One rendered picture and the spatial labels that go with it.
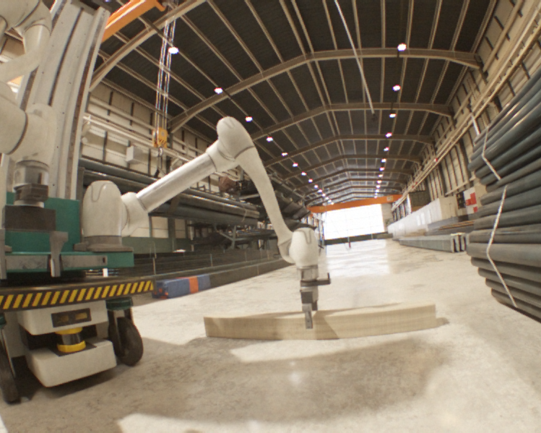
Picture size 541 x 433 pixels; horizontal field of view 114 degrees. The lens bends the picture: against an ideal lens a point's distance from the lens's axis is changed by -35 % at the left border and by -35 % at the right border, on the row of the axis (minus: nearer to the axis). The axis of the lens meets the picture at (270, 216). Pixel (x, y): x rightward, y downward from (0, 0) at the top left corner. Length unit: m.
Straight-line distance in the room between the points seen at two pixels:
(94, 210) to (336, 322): 0.99
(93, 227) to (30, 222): 0.42
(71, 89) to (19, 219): 0.87
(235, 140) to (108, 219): 0.57
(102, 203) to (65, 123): 0.44
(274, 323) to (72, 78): 1.45
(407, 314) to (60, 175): 1.45
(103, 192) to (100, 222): 0.11
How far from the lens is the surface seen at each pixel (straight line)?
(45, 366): 0.84
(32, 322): 0.81
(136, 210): 1.20
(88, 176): 2.89
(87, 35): 1.64
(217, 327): 1.28
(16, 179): 0.68
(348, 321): 1.09
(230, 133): 1.11
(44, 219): 0.67
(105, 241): 1.02
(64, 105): 1.37
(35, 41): 1.00
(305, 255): 1.07
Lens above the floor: 0.38
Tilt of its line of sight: 7 degrees up
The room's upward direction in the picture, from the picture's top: 6 degrees counter-clockwise
